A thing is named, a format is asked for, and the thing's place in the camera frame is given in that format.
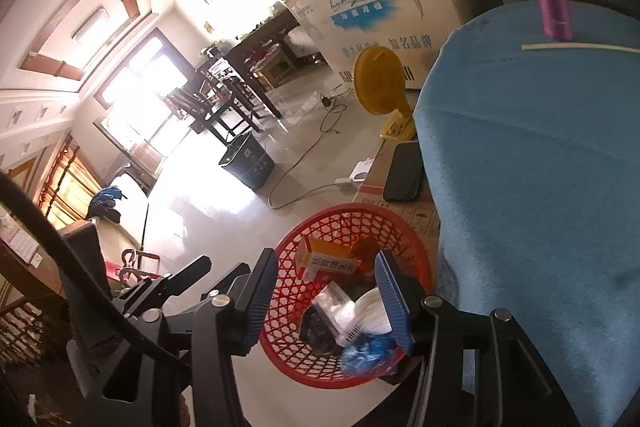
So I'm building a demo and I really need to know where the blue plastic bag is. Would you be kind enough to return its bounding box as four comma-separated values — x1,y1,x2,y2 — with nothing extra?
341,334,397,377

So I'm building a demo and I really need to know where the yellow orange medicine box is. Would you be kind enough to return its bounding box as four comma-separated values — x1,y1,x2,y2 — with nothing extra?
294,236,360,283

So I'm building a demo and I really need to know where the white tissue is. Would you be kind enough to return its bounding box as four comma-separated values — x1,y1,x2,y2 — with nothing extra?
354,287,392,335

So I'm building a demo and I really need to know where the orange snack wrapper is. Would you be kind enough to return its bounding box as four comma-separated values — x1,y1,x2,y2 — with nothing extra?
349,234,381,280

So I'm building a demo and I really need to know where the black plastic bag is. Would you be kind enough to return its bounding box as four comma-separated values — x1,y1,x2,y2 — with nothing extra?
298,307,343,357

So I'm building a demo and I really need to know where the dark blue trash bin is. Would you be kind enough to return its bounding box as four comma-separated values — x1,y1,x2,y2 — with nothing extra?
218,132,274,191

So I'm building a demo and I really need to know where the red plastic basket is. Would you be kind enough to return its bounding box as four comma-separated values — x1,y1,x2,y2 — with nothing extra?
259,202,433,389

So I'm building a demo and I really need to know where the cardboard box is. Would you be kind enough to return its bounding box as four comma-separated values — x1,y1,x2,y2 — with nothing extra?
352,141,440,254

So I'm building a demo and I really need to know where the black smartphone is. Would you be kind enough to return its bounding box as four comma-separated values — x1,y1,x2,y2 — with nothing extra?
383,141,423,202

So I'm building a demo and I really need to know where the dark wooden chair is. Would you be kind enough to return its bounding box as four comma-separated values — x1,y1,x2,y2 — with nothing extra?
165,70,262,145

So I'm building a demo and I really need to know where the blue tablecloth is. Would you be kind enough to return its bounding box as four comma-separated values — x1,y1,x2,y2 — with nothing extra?
414,1,639,426

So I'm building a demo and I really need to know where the yellow desk fan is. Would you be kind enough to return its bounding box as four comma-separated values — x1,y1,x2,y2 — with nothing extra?
352,46,416,142

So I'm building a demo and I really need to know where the dark wooden table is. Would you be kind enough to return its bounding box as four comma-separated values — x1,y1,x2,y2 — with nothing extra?
224,9,299,119

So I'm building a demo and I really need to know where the long white stick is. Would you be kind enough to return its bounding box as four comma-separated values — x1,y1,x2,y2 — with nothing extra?
521,42,640,55

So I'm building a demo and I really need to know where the white chest freezer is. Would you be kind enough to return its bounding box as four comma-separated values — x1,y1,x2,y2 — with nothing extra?
280,0,464,91

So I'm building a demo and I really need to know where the black camera cable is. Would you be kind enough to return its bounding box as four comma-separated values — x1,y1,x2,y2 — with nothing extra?
0,171,191,373

